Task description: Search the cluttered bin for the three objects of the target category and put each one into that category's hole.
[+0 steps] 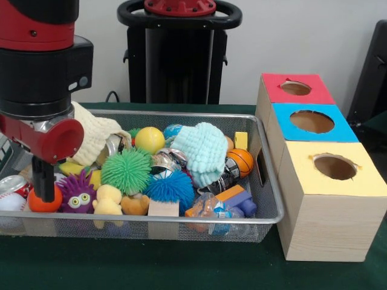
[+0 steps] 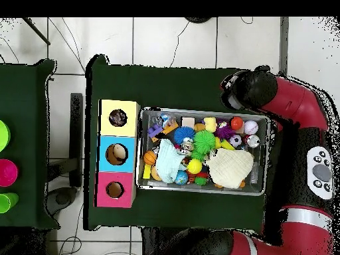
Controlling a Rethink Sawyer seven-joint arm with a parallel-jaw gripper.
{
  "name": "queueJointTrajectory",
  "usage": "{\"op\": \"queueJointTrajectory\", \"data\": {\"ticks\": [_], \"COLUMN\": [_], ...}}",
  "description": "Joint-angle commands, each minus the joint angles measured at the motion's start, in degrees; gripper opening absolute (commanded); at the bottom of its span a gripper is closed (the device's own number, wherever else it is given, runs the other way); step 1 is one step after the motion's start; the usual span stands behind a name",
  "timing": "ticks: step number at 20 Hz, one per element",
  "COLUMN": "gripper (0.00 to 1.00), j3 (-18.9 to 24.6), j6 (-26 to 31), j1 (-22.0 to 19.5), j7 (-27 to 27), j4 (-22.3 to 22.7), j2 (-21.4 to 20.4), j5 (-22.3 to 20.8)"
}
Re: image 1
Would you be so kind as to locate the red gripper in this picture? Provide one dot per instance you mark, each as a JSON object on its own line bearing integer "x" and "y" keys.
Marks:
{"x": 57, "y": 142}

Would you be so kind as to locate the cream muslin cloth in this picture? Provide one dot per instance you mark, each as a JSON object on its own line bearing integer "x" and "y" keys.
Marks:
{"x": 96, "y": 133}

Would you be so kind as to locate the light blue fluffy cloth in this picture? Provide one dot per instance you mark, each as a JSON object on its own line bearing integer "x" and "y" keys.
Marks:
{"x": 202, "y": 151}

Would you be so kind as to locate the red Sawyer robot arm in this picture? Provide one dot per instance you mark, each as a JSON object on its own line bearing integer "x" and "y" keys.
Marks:
{"x": 39, "y": 60}

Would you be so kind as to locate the silver mesh bin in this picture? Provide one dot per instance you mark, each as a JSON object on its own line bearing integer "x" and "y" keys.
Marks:
{"x": 75, "y": 231}

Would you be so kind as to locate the wooden three-hole box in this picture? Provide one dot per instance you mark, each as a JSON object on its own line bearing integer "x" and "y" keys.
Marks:
{"x": 326, "y": 229}

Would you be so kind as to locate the orange smooth ball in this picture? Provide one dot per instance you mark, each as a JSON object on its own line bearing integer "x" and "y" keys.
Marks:
{"x": 45, "y": 207}

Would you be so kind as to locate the purple spiky monster toy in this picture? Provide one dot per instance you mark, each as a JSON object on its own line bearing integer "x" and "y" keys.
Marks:
{"x": 77, "y": 193}

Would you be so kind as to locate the white baseball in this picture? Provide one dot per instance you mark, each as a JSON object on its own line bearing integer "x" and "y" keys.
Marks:
{"x": 12, "y": 201}

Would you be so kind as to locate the yellow plush duck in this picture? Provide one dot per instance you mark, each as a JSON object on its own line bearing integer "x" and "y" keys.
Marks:
{"x": 107, "y": 201}

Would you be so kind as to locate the green spiky rubber ball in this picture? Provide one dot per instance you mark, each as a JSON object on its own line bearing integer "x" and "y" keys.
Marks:
{"x": 125, "y": 170}

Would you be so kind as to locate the yellow smooth ball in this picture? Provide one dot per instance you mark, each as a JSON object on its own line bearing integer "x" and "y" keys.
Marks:
{"x": 149, "y": 138}

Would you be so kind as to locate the blue spiky rubber ball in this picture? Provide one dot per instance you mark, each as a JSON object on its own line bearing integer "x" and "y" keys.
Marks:
{"x": 169, "y": 190}

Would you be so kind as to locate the dark green table cloth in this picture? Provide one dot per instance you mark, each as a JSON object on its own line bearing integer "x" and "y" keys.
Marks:
{"x": 151, "y": 266}
{"x": 378, "y": 127}

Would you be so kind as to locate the orange toy basketball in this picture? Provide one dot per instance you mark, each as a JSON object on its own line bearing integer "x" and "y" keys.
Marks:
{"x": 240, "y": 163}

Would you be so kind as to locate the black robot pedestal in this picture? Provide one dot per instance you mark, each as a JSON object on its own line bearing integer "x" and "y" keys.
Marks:
{"x": 178, "y": 60}

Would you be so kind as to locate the red robot base mount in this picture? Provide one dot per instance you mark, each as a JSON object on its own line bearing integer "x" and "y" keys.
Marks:
{"x": 181, "y": 7}

